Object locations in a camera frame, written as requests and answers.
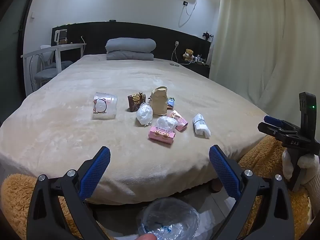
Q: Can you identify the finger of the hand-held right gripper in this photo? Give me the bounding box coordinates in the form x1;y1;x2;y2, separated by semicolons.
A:
257;122;285;142
264;116;300;132

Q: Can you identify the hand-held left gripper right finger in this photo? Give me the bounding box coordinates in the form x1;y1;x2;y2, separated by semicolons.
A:
209;144;297;240

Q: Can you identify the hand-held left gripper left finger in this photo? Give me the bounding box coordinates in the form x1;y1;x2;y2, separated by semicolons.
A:
26;146;112;240

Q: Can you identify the white tissue packet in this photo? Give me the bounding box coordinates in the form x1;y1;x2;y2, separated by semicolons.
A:
192;113;211;138

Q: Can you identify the pink cardboard box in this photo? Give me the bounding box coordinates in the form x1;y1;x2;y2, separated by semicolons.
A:
147;126;176;145
167;110;188;132

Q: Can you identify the clear zip bag with glasses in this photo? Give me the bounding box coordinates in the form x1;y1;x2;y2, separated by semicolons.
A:
92;92;118;120

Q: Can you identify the clear plastic bin bag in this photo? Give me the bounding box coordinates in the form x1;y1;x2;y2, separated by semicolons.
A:
136;197;200;240

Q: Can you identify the clear plastic wrap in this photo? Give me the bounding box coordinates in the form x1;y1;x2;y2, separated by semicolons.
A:
136;102;153;126
156;116;178;133

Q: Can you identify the brown snack packet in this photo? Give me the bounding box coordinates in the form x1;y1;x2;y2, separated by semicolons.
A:
127;92;146;112

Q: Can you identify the brown paper bag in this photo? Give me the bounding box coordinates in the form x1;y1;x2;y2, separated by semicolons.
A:
149;86;168;117

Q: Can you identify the person's right hand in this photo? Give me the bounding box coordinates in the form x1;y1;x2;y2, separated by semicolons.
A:
282;152;320;180

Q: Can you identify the wooden bed leg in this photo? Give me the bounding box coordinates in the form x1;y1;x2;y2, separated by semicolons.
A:
210;179;223;193

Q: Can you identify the cream curtain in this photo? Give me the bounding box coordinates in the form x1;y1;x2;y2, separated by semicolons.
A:
209;0;320;135

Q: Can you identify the orange fluffy rug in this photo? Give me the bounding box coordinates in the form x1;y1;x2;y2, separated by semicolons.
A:
0;135;315;240

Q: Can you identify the black nightstand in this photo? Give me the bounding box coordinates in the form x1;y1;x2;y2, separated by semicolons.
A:
179;61;210;78

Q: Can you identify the brown teddy bear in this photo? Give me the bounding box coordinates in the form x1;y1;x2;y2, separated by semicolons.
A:
182;49;196;62

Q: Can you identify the white chair with grey cushion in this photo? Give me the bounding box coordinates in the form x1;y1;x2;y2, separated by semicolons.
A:
29;45;73;90

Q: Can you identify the white desk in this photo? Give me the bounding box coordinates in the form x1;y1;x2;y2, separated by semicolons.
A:
21;43;87;73

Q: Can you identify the folded grey blanket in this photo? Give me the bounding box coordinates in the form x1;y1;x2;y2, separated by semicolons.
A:
105;38;157;61

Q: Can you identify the black headboard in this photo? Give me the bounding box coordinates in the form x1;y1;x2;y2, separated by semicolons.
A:
51;21;213;63

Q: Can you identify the white electric kettle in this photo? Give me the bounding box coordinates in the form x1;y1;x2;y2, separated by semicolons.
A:
54;29;68;45

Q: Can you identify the white air conditioner cable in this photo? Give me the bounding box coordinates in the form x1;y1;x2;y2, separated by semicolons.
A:
178;0;207;28

